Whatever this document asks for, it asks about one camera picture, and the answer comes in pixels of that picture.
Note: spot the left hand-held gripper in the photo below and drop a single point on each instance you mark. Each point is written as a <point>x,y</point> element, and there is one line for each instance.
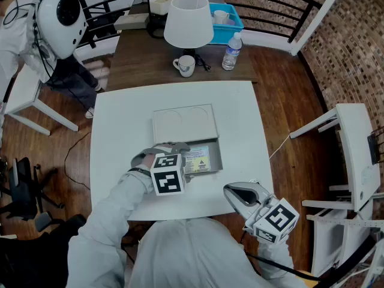
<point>167,175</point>

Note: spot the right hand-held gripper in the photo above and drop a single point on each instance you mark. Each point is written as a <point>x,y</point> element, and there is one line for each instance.
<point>276,217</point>

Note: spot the person's right forearm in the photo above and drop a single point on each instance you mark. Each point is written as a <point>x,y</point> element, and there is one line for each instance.
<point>274,259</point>

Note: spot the person's left forearm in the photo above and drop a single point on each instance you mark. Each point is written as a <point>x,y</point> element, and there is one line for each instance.
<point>108,220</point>

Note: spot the person's left hand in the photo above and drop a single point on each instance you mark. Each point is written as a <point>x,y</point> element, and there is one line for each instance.
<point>147,163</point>

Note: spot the grey open lidded box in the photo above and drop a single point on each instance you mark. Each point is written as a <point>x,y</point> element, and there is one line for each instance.
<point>184,121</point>

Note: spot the white mug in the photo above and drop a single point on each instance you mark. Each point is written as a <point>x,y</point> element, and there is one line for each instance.
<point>186,66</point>

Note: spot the person's grey clothed torso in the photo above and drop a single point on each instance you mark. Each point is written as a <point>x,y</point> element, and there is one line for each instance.
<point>192,253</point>

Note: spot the dark wooden table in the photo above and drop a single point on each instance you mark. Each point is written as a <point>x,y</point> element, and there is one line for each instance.
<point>144,61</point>

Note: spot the clear plastic water bottle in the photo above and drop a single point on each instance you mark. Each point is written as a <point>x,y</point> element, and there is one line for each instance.
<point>232,52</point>

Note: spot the white side table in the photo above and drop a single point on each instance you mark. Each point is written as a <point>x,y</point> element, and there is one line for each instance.
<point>357,148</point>

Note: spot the black box device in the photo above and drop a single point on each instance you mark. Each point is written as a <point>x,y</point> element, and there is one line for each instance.
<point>375,147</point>

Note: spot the white shade table lamp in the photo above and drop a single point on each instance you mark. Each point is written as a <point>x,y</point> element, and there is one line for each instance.
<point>188,22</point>

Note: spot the blue plastic bin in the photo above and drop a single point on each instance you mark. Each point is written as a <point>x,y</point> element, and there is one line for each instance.
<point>231,31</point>

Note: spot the black monitor stand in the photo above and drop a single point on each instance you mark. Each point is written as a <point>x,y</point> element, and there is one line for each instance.
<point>153,16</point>

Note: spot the white cup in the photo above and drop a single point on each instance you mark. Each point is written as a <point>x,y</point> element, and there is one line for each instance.
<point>220,17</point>

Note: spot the grey flat box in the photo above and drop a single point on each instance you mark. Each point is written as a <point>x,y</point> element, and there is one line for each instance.
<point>132,22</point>

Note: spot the black metal railing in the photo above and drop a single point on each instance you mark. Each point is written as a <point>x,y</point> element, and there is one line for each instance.
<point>270,7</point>

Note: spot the white stool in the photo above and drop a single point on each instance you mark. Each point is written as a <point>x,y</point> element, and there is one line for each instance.
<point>27,94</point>

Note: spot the black office chair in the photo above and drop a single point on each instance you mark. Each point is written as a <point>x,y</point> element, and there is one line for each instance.
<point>21,190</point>

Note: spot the white shelf frame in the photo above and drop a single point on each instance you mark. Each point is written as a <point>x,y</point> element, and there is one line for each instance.
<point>336,241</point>

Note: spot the white post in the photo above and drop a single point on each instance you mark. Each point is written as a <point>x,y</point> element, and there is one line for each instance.
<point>318,16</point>

